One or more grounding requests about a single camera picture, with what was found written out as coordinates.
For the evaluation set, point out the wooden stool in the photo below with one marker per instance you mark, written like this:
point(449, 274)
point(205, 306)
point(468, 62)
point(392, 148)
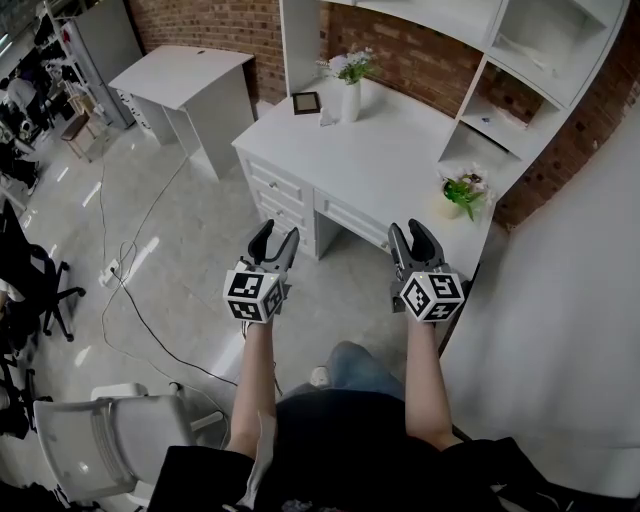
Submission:
point(80, 130)

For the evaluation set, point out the white office chair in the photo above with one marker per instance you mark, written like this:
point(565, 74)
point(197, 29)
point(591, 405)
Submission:
point(115, 445)

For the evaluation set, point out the person's black shirt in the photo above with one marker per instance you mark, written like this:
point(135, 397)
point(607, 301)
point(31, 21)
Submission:
point(350, 450)

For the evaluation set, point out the white storage rack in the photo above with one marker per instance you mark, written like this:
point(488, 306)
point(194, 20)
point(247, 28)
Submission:
point(57, 45)

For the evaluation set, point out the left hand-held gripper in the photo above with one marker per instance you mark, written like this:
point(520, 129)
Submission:
point(250, 295)

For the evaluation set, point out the dark picture frame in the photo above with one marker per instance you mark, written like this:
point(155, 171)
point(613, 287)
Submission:
point(306, 102)

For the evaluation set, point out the person's white shoe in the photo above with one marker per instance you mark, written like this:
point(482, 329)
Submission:
point(320, 376)

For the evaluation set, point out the small white side table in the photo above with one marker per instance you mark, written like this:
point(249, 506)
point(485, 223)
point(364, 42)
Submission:
point(185, 75)

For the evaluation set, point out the white vase with purple flowers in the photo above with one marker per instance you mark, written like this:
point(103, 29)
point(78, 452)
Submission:
point(351, 85)

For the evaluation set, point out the person's blue jeans leg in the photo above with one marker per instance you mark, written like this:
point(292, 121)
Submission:
point(362, 367)

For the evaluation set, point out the white power strip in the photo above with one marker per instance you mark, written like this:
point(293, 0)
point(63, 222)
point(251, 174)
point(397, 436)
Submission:
point(108, 272)

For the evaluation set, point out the person's right forearm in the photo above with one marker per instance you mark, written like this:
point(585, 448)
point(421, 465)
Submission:
point(427, 380)

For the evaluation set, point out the black office chair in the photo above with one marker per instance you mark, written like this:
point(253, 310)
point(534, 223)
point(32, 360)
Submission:
point(30, 280)
point(15, 395)

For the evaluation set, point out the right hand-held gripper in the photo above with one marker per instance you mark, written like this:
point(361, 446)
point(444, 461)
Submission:
point(430, 297)

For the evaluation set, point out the green potted plant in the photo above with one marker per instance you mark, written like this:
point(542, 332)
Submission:
point(462, 195)

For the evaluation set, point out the white hutch shelf unit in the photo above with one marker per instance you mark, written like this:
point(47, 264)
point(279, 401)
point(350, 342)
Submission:
point(525, 75)

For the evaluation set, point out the person's left forearm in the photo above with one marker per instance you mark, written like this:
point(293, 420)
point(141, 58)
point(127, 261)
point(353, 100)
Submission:
point(255, 385)

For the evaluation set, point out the white desk with drawers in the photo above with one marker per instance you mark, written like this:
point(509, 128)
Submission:
point(370, 155)

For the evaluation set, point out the grey metal cabinet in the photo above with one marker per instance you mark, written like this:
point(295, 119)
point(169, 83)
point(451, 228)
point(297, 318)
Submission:
point(107, 55)

